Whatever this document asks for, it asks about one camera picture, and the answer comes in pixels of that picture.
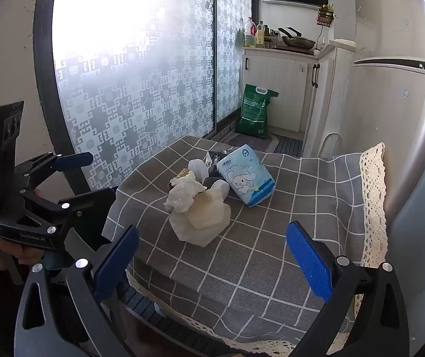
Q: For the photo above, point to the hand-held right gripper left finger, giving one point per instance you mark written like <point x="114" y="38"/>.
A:
<point x="117" y="264"/>

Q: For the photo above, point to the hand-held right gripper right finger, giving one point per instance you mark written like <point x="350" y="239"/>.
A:
<point x="309" y="260"/>

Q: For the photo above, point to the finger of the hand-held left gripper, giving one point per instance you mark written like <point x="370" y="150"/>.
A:
<point x="72" y="160"/>
<point x="74" y="208"/>

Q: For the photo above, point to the large stained white tissue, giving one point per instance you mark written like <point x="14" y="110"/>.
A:
<point x="205" y="219"/>

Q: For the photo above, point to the blue tissue packet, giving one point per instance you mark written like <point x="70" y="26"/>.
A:
<point x="246" y="178"/>

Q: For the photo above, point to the small white tissue wad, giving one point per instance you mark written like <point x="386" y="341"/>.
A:
<point x="198" y="168"/>

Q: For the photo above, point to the black snack packet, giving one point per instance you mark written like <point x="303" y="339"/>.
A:
<point x="212" y="171"/>

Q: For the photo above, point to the grey checked tablecloth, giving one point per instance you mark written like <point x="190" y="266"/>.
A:
<point x="272" y="200"/>

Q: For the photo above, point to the patterned frosted glass door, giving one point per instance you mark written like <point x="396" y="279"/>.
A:
<point x="233" y="44"/>
<point x="130" y="81"/>

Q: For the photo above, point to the dark striped rug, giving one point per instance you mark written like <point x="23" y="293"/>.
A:
<point x="290" y="147"/>

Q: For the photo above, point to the white rounded board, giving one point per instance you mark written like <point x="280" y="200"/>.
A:
<point x="329" y="145"/>

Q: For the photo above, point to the grey oval floor mat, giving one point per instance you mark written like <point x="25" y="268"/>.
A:
<point x="257" y="144"/>

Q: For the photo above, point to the green rice bag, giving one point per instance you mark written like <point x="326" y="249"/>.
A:
<point x="255" y="115"/>

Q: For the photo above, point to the silver refrigerator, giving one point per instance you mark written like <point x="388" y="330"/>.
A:
<point x="402" y="119"/>

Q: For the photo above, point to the low white cabinet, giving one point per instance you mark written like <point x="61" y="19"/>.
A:
<point x="279" y="85"/>

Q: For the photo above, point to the red-capped oil bottle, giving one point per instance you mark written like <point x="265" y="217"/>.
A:
<point x="249" y="33"/>

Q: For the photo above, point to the frying pan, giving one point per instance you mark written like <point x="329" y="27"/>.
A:
<point x="300" y="41"/>

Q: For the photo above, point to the yellow oil bottle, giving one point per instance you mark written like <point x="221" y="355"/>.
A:
<point x="260" y="36"/>

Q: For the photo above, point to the small dark seasoning bottles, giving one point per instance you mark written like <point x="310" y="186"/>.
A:
<point x="271" y="37"/>

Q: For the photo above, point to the hanging wall basket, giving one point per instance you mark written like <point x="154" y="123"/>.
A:
<point x="325" y="15"/>

